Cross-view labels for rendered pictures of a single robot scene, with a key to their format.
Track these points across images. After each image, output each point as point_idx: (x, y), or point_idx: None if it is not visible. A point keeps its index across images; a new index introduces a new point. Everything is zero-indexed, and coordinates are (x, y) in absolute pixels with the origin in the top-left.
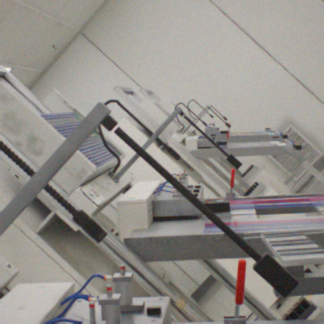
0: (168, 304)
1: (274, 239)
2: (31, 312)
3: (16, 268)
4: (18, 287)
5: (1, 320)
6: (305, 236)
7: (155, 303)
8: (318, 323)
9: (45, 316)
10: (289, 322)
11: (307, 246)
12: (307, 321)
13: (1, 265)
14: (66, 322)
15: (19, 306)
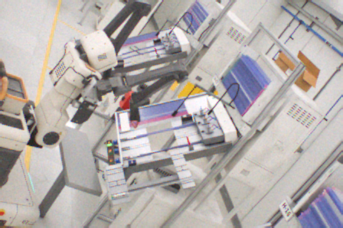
0: (202, 136)
1: (187, 174)
2: (220, 119)
3: (241, 133)
4: (234, 128)
5: (223, 116)
6: None
7: (204, 135)
8: None
9: (217, 119)
10: None
11: (176, 163)
12: None
13: (240, 127)
14: (217, 125)
15: (226, 122)
